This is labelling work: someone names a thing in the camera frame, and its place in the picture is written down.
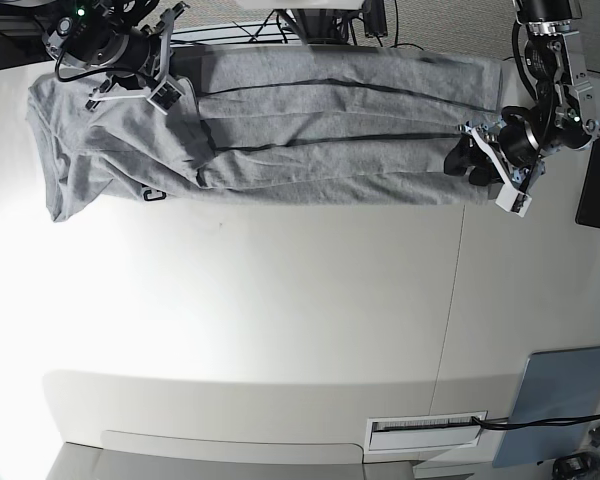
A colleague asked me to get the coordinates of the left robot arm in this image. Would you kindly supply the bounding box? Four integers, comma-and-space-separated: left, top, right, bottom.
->
444, 1, 599, 216

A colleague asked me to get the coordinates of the blue-grey flat pad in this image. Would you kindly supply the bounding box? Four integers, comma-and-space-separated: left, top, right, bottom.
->
492, 346, 600, 468

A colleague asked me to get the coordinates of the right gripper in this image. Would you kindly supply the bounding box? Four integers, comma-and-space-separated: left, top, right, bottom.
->
85, 2, 188, 115

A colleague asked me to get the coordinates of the grey T-shirt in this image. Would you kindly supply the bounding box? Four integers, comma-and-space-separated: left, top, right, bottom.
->
27, 47, 502, 222

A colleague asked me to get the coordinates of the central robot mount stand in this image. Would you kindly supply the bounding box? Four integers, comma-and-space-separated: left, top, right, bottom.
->
272, 0, 388, 46

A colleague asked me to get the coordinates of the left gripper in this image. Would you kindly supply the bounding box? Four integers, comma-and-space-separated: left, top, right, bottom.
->
459, 117, 546, 218

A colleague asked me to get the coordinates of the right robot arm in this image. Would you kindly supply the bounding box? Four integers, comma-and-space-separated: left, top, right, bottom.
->
43, 1, 189, 114

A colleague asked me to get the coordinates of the black cable on table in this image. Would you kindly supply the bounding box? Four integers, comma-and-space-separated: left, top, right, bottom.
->
472, 410, 600, 431

